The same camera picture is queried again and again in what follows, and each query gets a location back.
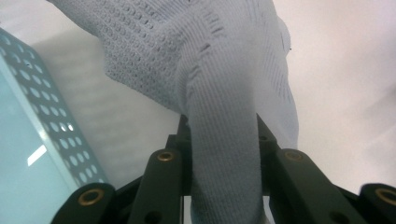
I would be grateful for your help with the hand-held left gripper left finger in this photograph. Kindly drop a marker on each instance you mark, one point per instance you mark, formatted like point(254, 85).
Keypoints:
point(185, 146)

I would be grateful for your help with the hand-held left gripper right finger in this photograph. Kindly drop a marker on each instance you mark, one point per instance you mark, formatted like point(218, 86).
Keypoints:
point(264, 146)

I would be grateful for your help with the light blue knit shirt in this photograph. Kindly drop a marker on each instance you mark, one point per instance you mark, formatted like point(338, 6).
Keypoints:
point(218, 77)

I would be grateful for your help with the light blue perforated plastic basket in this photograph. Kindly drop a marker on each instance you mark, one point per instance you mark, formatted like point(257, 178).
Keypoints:
point(28, 155)

